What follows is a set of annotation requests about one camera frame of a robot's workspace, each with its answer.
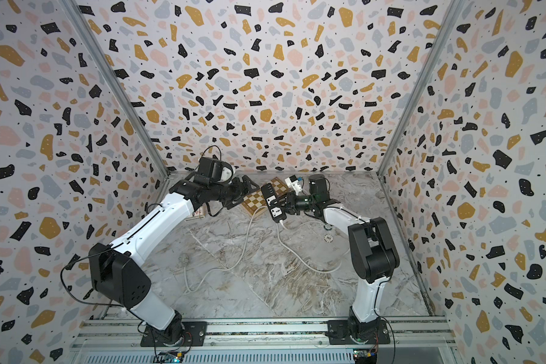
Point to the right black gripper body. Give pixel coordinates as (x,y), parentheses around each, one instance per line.
(299,205)

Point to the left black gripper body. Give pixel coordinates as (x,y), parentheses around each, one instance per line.
(230,193)

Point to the black power strip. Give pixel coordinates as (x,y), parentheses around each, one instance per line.
(273,203)

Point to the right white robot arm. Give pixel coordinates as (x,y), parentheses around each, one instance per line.
(372,251)

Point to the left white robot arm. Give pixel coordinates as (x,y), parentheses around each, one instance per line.
(116,269)

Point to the wooden chessboard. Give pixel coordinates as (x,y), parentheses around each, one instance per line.
(254,201)

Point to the playing card box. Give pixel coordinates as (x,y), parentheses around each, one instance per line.
(200,213)

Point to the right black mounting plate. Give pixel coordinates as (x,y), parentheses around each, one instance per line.
(347,332)

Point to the black mounting plate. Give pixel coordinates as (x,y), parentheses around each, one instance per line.
(347,332)
(186,333)

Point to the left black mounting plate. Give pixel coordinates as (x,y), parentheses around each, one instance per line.
(186,333)

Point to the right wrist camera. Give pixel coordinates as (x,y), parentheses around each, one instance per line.
(319,187)

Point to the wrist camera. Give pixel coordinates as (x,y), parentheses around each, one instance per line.
(319,187)
(212,171)

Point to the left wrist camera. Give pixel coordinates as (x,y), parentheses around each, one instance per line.
(212,171)

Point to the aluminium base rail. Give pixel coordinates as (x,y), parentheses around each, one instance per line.
(414,339)

